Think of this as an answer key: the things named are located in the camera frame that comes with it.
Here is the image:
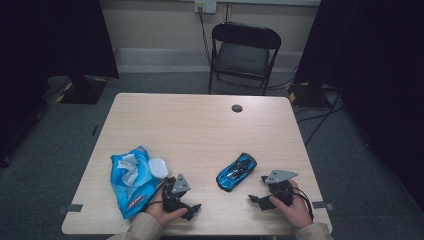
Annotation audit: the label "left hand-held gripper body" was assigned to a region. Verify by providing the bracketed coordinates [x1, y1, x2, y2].
[161, 173, 193, 215]

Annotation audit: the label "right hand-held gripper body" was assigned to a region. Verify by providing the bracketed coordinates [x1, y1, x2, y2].
[260, 169, 299, 205]

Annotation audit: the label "blue toy car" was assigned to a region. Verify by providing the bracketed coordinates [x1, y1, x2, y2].
[215, 152, 258, 193]

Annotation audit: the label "blue wet wipes pack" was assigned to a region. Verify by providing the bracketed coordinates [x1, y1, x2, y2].
[109, 145, 170, 221]

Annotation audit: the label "person's left hand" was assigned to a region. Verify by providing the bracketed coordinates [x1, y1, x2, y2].
[144, 190, 189, 228]

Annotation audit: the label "person's right hand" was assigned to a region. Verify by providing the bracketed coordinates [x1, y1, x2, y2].
[268, 179, 315, 230]

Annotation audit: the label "grey tape strip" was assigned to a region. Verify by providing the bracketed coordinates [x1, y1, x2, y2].
[311, 200, 335, 211]
[56, 203, 84, 215]

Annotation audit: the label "black stand base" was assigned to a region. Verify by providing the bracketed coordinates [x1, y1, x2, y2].
[285, 81, 332, 109]
[55, 74, 109, 105]

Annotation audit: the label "black folding chair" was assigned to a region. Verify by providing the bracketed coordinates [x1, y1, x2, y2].
[207, 21, 282, 96]

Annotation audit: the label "black curtain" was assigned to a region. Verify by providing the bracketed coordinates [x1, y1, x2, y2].
[0, 0, 120, 168]
[294, 0, 424, 214]

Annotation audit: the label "left hand-held gripper black cable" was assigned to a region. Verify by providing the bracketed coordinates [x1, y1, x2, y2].
[141, 179, 169, 213]

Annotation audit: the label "hand-held gripper black cable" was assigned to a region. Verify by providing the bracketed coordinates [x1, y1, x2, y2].
[291, 185, 315, 222]
[141, 179, 169, 213]

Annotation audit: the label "right hand-held gripper black cable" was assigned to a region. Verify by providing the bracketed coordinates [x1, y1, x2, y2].
[291, 185, 315, 222]

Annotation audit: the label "black floor cables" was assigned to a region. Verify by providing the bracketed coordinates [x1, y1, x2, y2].
[295, 90, 346, 148]

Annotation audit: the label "black cable from wall socket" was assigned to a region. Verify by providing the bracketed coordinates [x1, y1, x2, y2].
[198, 6, 213, 66]

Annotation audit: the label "white wall socket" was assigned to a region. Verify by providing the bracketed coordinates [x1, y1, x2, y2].
[194, 0, 218, 15]

